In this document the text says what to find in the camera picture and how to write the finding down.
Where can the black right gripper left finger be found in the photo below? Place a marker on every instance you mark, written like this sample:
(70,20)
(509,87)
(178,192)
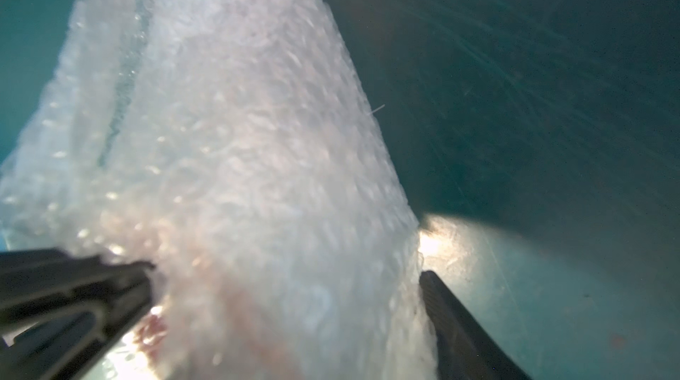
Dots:
(66,313)

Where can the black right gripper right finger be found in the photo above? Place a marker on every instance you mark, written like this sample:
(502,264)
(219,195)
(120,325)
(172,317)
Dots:
(464,349)

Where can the white mug red inside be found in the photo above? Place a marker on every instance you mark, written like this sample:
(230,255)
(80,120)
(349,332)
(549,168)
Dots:
(149,335)

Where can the clear bubble wrap sheet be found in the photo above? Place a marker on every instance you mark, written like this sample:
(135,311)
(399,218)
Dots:
(230,143)

